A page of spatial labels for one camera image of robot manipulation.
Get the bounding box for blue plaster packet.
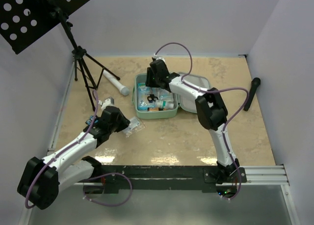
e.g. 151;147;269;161
137;83;156;111

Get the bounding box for black handled scissors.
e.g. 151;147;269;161
147;87;158;103

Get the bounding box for teal cotton swab bag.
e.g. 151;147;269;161
157;88;172;100

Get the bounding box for mint green medicine case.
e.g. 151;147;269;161
132;73;196;119

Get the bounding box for small clear plaster bag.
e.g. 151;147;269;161
123;116;145;138

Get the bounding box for brown medicine bottle orange cap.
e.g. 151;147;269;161
147;107;167;112

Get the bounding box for clear bottle green label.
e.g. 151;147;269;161
155;100;174;110

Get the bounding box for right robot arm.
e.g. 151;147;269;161
146;58;239;182

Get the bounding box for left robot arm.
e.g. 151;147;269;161
17;106;130;210

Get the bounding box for blue owl toy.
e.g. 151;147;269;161
85;115;94;125

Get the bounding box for white microphone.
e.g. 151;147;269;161
103;70;130;96

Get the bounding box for black microphone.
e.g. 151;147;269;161
243;77;261;112

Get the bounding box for black perforated music stand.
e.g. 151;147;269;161
0;0;107;109

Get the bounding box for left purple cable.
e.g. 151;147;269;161
24;89;134;210

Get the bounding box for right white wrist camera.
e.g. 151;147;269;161
152;55;166;63

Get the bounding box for black base frame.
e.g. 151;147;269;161
81;165;247;194

